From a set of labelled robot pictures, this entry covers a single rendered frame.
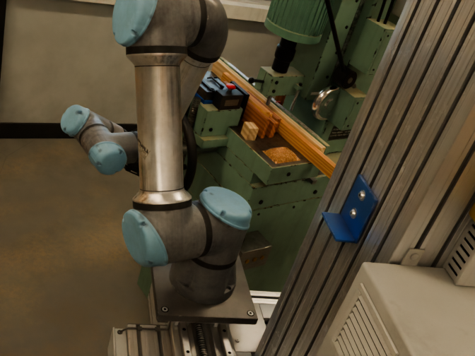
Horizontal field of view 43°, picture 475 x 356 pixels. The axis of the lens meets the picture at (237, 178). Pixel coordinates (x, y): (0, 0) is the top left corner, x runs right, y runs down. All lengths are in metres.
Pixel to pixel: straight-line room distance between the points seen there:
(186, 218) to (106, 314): 1.27
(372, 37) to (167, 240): 1.00
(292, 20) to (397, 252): 1.00
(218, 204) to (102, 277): 1.37
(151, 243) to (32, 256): 1.48
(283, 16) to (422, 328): 1.15
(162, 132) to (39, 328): 1.32
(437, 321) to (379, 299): 0.08
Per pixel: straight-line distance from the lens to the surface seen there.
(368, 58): 1.88
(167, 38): 1.12
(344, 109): 1.92
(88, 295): 2.44
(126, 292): 2.48
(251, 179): 1.78
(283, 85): 1.90
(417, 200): 0.87
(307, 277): 1.15
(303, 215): 2.05
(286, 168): 1.75
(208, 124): 1.80
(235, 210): 1.22
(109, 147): 1.38
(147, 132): 1.14
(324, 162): 1.77
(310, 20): 1.78
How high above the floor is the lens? 1.72
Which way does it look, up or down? 31 degrees down
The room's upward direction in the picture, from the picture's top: 18 degrees clockwise
